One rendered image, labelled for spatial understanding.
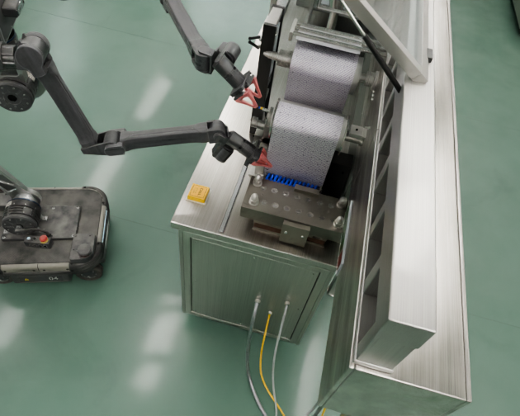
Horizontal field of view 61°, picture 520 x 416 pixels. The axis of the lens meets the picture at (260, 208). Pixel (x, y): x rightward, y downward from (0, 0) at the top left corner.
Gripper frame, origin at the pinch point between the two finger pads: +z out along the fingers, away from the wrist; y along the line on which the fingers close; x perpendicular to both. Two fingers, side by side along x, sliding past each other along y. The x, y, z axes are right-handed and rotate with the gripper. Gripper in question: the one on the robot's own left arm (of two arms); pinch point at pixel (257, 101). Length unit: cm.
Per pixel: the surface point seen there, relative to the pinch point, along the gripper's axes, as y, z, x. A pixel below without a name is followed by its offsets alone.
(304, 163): 7.8, 27.4, 1.5
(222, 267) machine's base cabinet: 33, 41, -49
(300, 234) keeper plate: 30, 41, -6
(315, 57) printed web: -19.3, 5.8, 18.2
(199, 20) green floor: -256, 0, -168
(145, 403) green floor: 78, 66, -113
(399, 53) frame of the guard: 21, 2, 56
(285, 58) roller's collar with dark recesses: -20.9, 0.1, 7.7
